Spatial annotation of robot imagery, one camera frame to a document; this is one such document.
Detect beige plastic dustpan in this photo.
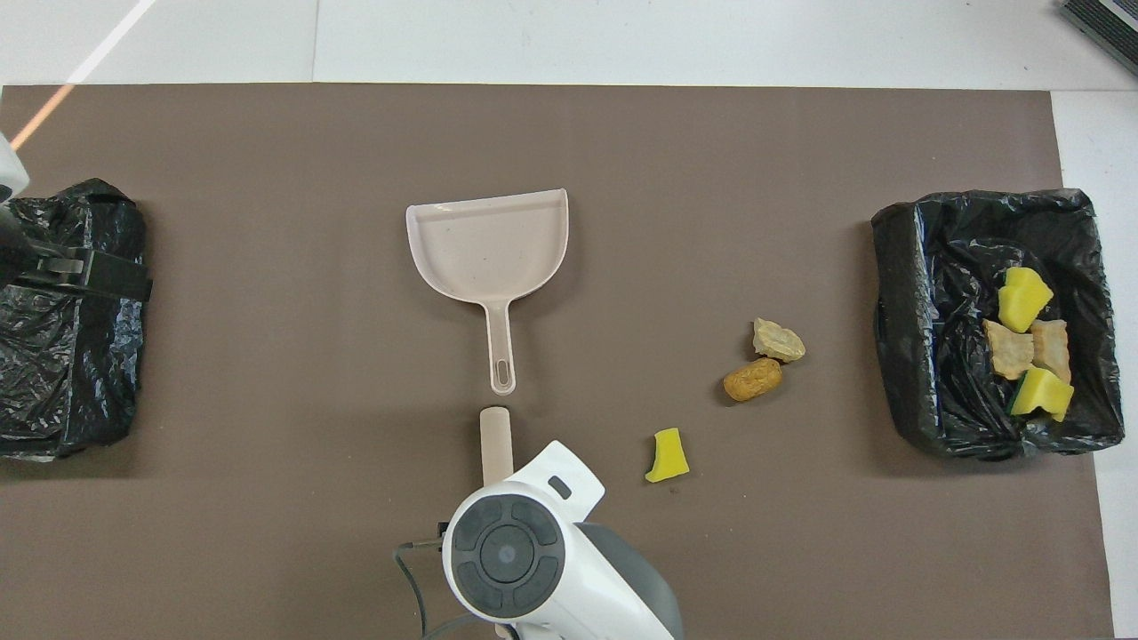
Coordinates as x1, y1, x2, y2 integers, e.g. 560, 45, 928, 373
405, 188, 570, 396

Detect brown potato-shaped lump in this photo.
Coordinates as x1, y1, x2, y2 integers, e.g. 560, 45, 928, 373
723, 357, 784, 404

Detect dark grey ribbed device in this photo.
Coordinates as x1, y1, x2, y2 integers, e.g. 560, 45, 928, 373
1058, 0, 1138, 76

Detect yellow green sponge piece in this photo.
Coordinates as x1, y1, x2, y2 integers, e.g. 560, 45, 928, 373
645, 428, 691, 484
1009, 367, 1075, 423
998, 267, 1055, 334

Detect bin lined with black bag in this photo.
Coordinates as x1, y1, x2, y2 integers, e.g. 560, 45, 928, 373
0, 178, 148, 461
871, 188, 1126, 463

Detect brown paper table mat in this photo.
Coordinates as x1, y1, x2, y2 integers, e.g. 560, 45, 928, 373
0, 84, 1114, 640

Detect beige hand brush black bristles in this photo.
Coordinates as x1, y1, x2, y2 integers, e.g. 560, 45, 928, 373
479, 406, 517, 640

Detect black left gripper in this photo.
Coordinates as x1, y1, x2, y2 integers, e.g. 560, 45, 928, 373
0, 203, 154, 303

